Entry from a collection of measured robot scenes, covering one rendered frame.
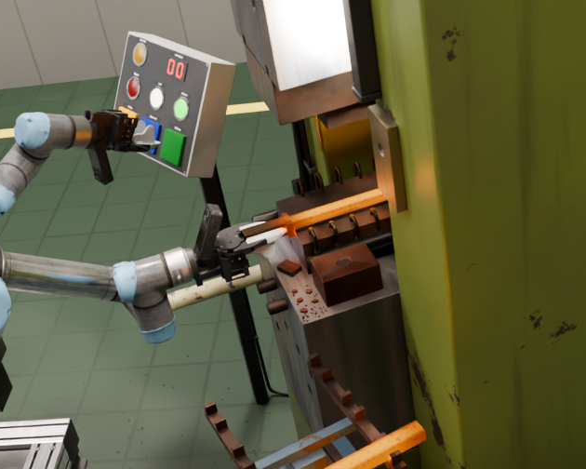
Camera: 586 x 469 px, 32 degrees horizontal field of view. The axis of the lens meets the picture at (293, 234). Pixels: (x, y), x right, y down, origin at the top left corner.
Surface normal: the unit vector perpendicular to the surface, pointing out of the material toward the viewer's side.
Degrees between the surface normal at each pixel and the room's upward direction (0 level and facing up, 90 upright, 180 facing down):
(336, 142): 90
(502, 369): 90
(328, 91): 90
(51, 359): 0
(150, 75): 60
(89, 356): 0
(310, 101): 90
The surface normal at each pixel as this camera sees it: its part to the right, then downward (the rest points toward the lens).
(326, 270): -0.15, -0.80
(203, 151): 0.67, 0.34
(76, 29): -0.07, 0.59
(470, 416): 0.30, 0.51
